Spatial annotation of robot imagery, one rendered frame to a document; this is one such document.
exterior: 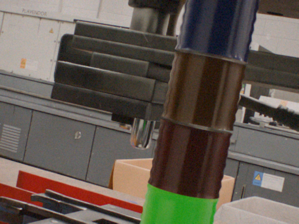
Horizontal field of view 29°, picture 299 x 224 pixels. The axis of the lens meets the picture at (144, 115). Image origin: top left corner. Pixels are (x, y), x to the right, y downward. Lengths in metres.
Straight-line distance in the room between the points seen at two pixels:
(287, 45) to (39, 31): 2.91
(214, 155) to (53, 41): 5.94
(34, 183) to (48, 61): 5.28
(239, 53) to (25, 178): 0.71
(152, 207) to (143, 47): 0.27
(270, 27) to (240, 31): 7.01
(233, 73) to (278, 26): 6.99
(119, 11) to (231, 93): 7.85
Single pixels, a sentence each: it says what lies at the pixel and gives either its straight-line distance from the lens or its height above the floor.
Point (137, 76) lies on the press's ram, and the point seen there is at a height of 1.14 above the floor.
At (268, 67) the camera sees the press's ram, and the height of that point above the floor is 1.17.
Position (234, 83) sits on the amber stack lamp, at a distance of 0.29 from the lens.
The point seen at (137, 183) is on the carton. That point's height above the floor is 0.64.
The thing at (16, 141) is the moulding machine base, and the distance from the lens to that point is 6.36.
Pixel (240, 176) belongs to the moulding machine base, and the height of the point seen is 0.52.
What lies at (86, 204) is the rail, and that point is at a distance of 0.68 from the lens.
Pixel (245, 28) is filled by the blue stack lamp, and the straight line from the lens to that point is 0.29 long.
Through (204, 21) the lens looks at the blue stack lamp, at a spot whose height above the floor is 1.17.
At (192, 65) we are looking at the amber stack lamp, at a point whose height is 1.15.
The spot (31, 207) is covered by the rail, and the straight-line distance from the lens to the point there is 0.62.
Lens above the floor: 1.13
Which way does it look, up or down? 3 degrees down
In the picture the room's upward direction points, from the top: 11 degrees clockwise
